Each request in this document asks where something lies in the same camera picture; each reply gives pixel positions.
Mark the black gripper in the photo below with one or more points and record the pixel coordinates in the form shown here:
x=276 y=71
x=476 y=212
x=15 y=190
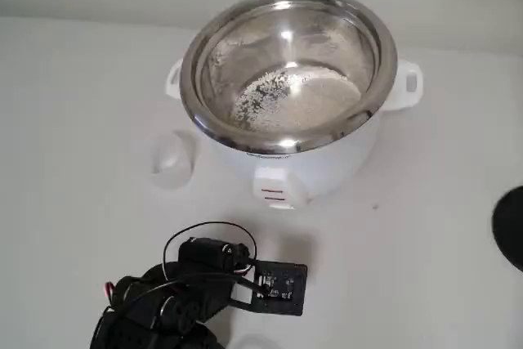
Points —
x=203 y=254

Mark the translucent plastic measuring cup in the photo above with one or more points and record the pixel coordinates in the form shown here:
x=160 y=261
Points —
x=171 y=161

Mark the white uncooked rice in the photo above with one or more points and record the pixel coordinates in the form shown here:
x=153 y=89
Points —
x=318 y=99

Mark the white rice cooker housing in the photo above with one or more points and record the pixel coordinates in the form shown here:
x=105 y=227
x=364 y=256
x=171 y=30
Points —
x=327 y=173

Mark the stainless steel inner pot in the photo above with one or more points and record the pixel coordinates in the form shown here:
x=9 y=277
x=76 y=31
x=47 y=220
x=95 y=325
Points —
x=229 y=59

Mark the black round object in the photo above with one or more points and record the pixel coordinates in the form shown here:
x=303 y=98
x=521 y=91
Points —
x=510 y=230

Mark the black camera board mount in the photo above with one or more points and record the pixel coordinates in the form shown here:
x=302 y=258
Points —
x=286 y=289

